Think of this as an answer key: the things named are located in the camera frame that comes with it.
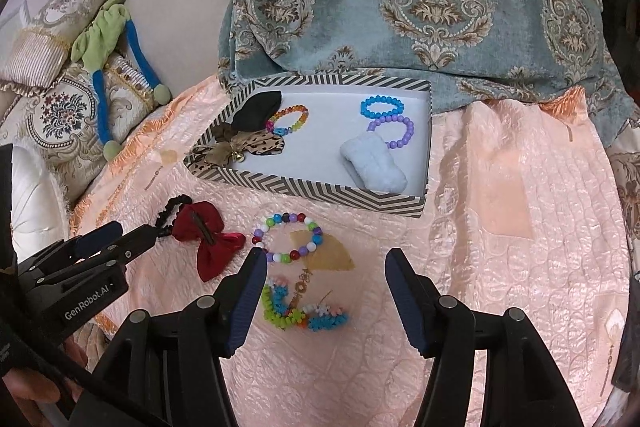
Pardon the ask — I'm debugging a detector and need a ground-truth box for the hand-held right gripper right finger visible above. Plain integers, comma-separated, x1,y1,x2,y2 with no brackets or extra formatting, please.
385,248,586,427

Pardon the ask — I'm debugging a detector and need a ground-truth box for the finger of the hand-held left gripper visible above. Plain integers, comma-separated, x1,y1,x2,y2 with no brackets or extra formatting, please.
17,221,123,280
22,225,176,297

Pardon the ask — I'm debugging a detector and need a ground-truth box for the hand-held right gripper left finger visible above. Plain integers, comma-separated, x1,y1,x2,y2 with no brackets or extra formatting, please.
67,248,268,427

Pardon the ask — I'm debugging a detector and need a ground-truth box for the flower bead bracelet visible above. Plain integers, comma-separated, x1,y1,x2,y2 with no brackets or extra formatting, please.
260,277,351,333

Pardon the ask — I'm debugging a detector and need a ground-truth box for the red hair bow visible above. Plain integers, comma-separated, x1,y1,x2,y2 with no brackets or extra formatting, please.
152,194,247,283

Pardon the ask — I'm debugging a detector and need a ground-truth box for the multicolour round bead bracelet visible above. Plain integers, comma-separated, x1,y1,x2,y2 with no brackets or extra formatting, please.
251,212,323,264

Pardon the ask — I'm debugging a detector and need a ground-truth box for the light blue scrunchie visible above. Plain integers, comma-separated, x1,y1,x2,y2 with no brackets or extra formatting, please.
340,134,410,194

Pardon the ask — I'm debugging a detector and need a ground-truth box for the leopard print hair bow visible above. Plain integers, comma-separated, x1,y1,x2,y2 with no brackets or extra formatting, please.
191,127,286,168

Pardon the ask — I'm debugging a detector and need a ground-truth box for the striped cardboard box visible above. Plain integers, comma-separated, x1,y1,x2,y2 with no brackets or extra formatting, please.
182,74,433,219

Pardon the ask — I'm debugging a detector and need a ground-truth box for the black hair bow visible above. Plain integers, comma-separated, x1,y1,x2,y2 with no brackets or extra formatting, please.
227,90,283,142

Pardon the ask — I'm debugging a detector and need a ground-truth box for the purple bead bracelet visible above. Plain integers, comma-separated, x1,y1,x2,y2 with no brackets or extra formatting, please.
366,114,416,150

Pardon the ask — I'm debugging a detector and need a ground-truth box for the small rainbow bead bracelet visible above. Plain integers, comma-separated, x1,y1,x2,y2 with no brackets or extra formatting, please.
265,104,310,136

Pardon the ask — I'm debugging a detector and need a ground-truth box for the blue bead bracelet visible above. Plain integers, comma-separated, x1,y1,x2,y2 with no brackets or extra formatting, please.
360,94,405,120

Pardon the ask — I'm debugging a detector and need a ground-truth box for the person's left hand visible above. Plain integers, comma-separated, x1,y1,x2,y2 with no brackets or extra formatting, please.
0,369,61,427

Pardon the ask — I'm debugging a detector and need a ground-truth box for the white satin cushion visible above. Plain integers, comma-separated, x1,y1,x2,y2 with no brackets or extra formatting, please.
10,142,76,268

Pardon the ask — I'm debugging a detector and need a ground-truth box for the peach quilted mat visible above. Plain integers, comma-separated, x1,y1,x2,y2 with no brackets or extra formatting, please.
70,74,631,427

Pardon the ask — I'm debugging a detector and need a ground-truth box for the ornate floral square cushion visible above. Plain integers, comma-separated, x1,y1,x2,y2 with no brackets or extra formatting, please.
0,52,173,208

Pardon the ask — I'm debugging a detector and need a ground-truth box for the green and blue cloth toy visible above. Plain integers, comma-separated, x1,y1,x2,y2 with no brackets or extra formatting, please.
70,0,172,160

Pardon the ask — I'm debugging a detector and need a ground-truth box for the beige upholstered backrest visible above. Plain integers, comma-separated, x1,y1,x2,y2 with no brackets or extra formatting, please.
125,0,238,88

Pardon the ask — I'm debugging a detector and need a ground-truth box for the ornate bolster cushion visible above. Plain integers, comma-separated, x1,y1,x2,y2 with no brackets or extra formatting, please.
0,0,128,95

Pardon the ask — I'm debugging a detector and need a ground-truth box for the cream floral bedspread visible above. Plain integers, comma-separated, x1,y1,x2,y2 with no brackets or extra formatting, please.
605,127,640,268

